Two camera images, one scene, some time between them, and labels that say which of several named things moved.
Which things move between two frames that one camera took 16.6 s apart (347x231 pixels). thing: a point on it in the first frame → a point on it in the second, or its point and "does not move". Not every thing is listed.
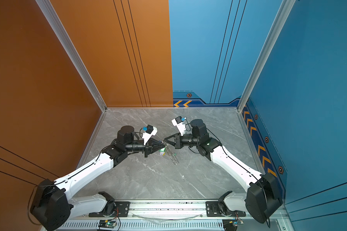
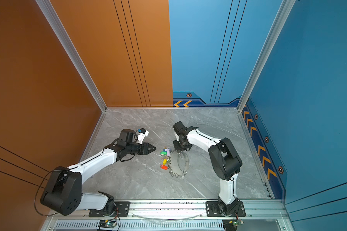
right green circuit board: [235, 223] does not move
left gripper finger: [157, 142] → [152, 147]
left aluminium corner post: [66, 43] does not move
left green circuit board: [107, 224] does not move
